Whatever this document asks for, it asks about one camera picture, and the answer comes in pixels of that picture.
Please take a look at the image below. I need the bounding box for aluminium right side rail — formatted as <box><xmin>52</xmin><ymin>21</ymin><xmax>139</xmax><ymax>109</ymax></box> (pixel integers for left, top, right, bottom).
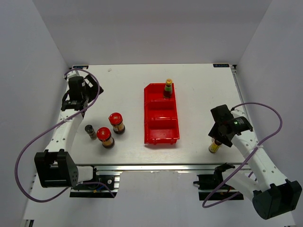
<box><xmin>230</xmin><ymin>65</ymin><xmax>244</xmax><ymax>103</ymax></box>

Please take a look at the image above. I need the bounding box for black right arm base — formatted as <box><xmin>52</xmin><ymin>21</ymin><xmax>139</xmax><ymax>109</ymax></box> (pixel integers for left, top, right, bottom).
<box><xmin>193</xmin><ymin>174</ymin><xmax>244</xmax><ymax>201</ymax></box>

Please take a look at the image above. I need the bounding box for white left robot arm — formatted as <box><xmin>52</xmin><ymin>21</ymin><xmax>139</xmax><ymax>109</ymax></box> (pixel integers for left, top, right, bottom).
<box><xmin>34</xmin><ymin>69</ymin><xmax>103</xmax><ymax>189</ymax></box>

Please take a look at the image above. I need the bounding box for red-lidded brown sauce jar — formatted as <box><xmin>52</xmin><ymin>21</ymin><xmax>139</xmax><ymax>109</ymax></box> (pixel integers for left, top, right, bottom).
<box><xmin>108</xmin><ymin>112</ymin><xmax>125</xmax><ymax>134</ymax></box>

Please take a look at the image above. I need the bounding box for blue corner label left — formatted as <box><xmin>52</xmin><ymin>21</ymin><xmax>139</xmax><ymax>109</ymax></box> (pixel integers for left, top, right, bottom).
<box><xmin>72</xmin><ymin>65</ymin><xmax>89</xmax><ymax>70</ymax></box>

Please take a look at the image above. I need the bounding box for yellow-label brown sauce bottle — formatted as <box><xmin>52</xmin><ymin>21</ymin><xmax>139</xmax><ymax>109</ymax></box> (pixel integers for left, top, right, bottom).
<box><xmin>208</xmin><ymin>138</ymin><xmax>222</xmax><ymax>153</ymax></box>

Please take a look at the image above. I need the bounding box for green-label red sauce bottle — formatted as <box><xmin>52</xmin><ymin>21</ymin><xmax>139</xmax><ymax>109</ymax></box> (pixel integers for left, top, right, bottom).
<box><xmin>163</xmin><ymin>79</ymin><xmax>173</xmax><ymax>98</ymax></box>

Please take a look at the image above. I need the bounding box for blue corner label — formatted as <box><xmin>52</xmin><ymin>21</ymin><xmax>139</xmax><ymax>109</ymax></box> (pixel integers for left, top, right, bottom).
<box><xmin>213</xmin><ymin>63</ymin><xmax>230</xmax><ymax>68</ymax></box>
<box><xmin>72</xmin><ymin>65</ymin><xmax>89</xmax><ymax>70</ymax></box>

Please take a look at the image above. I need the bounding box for aluminium front rail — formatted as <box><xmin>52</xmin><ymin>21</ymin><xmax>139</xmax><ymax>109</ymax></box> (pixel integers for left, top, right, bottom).
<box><xmin>68</xmin><ymin>163</ymin><xmax>253</xmax><ymax>173</ymax></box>

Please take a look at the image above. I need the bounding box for small dark pepper shaker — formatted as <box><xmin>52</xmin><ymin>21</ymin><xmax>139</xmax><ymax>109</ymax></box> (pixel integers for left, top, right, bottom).
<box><xmin>85</xmin><ymin>124</ymin><xmax>97</xmax><ymax>140</ymax></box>

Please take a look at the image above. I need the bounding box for red plastic divided bin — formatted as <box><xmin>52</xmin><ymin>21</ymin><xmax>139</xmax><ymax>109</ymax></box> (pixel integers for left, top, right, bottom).
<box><xmin>143</xmin><ymin>83</ymin><xmax>180</xmax><ymax>145</ymax></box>

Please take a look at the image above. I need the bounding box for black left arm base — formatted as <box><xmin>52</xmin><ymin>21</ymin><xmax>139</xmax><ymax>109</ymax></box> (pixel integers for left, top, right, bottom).
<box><xmin>70</xmin><ymin>166</ymin><xmax>122</xmax><ymax>199</ymax></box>

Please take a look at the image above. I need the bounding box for aluminium rail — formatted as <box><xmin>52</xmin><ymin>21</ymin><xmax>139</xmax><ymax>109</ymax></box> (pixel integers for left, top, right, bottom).
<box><xmin>230</xmin><ymin>65</ymin><xmax>244</xmax><ymax>103</ymax></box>
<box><xmin>68</xmin><ymin>163</ymin><xmax>253</xmax><ymax>173</ymax></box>

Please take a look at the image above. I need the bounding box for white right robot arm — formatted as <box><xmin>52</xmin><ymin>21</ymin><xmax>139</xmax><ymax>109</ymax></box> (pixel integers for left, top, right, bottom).
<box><xmin>208</xmin><ymin>105</ymin><xmax>302</xmax><ymax>220</ymax></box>

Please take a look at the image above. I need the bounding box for blue corner label right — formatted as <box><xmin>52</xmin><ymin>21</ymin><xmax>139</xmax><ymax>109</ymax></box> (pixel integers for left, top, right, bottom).
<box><xmin>213</xmin><ymin>63</ymin><xmax>230</xmax><ymax>68</ymax></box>

